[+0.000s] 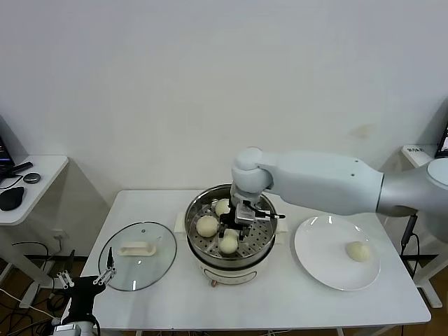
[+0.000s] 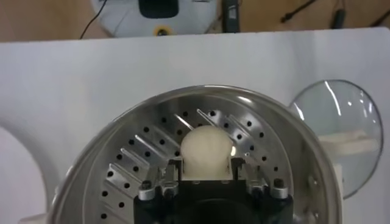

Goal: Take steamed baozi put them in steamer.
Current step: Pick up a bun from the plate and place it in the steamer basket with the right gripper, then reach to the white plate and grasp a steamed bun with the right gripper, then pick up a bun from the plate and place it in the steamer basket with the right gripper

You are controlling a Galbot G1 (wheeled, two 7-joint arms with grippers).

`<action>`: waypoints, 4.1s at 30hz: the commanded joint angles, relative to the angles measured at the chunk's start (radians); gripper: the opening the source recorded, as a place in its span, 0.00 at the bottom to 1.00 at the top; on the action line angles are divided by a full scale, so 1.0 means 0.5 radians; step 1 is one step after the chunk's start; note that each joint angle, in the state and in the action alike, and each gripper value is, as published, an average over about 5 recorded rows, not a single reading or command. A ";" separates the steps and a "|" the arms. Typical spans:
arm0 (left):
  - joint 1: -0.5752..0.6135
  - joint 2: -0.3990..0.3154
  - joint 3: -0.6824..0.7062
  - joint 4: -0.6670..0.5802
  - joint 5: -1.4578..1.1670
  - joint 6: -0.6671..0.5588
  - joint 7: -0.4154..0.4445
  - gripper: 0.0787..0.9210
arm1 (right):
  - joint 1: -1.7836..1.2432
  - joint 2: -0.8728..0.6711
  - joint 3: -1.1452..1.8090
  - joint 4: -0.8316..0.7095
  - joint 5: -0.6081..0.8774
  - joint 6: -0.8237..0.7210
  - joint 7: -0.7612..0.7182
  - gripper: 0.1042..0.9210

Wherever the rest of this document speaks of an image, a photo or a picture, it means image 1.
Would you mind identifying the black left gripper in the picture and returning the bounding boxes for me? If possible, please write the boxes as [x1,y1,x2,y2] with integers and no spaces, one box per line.
[55,246,117,318]

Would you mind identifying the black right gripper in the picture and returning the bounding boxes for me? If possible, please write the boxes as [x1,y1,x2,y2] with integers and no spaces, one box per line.
[219,209,255,242]

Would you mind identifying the white steamed baozi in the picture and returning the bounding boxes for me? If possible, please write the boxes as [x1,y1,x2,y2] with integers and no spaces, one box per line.
[344,241,371,263]
[195,215,220,238]
[214,198,232,217]
[218,229,239,256]

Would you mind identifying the glass lid with cream handle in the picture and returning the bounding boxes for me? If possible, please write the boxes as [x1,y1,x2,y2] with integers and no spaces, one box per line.
[98,220,179,292]

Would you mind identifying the perforated steel steamer basket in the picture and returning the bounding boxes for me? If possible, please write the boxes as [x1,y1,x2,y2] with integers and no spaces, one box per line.
[184,184,279,262]

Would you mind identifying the cream electric cooker pot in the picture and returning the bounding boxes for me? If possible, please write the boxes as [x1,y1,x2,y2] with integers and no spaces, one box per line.
[174,211,290,290]

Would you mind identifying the large white plate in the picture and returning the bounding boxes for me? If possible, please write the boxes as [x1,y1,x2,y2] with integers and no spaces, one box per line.
[293,216,382,292]

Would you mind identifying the white side desk with mouse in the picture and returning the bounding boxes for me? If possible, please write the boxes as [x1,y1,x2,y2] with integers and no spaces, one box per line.
[0,155,71,309]

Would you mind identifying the black computer mouse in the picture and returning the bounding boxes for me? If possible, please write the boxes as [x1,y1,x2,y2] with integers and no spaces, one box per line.
[0,186,27,211]

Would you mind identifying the black stick-shaped device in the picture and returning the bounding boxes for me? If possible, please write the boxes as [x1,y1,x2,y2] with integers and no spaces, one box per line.
[8,162,35,175]

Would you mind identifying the dark laptop with purple screen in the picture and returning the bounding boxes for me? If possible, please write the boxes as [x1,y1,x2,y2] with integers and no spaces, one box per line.
[0,132,17,181]

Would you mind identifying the white side desk with label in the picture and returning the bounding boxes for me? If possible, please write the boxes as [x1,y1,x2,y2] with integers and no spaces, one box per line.
[400,145,448,309]

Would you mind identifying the black laptop with lit screen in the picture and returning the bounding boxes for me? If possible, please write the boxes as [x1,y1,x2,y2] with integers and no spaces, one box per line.
[435,120,448,158]

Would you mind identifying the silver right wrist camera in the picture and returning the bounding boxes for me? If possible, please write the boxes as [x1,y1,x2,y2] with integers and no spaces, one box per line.
[234,204,258,225]

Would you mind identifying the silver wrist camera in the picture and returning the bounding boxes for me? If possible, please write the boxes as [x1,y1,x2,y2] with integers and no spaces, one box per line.
[52,322,80,336]
[234,204,258,225]

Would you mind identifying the black floor cable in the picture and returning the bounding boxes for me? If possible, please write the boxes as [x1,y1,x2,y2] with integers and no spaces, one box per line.
[12,241,53,281]

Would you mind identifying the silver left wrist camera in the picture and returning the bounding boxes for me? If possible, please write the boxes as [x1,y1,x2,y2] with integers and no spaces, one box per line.
[52,322,80,336]

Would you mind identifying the white floor cable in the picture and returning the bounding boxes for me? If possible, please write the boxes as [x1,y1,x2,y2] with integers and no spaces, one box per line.
[0,288,62,326]

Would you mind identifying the thin black desk cable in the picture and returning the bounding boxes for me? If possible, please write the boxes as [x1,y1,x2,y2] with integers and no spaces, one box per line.
[0,174,24,190]

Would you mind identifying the black cable with adapter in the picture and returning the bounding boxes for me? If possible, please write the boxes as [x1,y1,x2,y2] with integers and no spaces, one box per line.
[400,213,421,277]

